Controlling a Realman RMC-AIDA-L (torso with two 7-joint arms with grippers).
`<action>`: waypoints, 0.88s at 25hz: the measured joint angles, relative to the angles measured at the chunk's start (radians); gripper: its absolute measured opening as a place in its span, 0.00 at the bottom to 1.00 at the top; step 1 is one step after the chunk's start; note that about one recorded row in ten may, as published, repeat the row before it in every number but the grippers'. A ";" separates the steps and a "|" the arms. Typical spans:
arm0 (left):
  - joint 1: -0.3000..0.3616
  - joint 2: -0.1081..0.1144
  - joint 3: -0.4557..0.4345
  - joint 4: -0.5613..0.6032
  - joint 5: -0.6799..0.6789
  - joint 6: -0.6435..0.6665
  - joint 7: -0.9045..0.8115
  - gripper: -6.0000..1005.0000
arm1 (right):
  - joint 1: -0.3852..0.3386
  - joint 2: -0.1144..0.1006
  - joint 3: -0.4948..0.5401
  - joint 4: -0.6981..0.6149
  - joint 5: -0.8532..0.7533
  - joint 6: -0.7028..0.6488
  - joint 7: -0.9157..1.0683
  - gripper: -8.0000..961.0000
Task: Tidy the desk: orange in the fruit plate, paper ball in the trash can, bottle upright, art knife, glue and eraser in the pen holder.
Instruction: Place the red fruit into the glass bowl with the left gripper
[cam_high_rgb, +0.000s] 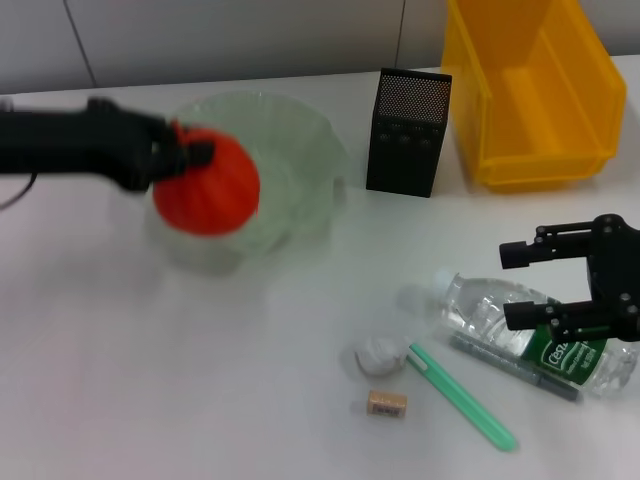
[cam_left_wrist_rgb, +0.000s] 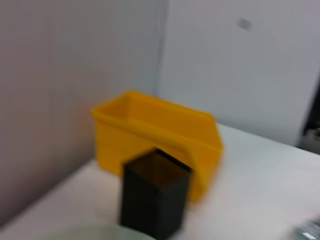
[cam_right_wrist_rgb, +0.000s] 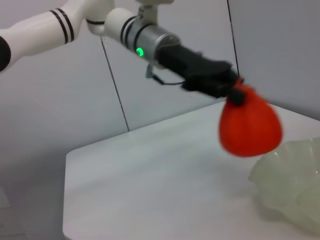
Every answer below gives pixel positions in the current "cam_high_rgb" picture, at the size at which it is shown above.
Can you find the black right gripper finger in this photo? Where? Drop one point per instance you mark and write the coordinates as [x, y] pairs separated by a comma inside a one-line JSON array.
[[525, 315], [520, 252]]

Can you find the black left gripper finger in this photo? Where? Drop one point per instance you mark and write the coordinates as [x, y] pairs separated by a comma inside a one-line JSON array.
[[200, 152]]

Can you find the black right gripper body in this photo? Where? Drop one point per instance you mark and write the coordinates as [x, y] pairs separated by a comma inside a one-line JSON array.
[[617, 280]]

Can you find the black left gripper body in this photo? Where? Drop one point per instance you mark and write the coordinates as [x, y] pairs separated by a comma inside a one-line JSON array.
[[90, 142]]

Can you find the clear green-label water bottle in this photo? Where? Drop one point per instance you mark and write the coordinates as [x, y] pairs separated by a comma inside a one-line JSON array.
[[475, 305]]

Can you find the green pen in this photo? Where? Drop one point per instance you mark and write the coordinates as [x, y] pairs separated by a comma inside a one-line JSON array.
[[460, 395]]

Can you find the white paper ball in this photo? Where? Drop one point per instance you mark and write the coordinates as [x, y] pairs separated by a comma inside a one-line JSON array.
[[380, 356]]

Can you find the grey marker pen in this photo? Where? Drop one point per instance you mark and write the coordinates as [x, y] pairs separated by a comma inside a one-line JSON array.
[[500, 361]]

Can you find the green glass fruit plate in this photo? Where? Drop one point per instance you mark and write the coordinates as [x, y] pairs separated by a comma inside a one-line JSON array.
[[300, 150]]

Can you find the black mesh pen holder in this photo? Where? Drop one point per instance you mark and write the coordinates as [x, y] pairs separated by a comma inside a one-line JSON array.
[[405, 155]]

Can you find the yellow plastic bin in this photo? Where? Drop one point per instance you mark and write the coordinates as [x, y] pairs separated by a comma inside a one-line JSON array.
[[540, 125]]

